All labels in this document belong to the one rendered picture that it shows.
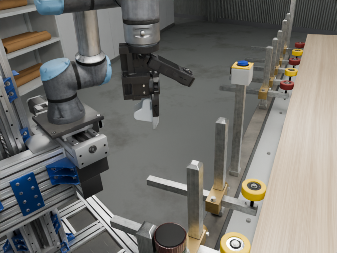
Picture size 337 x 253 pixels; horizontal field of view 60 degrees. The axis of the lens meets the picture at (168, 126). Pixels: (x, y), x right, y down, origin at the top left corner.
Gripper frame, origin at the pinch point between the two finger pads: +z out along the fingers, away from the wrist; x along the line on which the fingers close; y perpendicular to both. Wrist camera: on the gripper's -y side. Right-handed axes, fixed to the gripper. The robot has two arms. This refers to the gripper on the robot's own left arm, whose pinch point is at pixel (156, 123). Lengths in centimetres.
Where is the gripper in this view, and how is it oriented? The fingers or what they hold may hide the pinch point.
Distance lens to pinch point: 71.7
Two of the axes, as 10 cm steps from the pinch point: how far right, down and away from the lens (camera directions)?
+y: -9.9, 0.8, -0.9
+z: 0.2, 8.6, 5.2
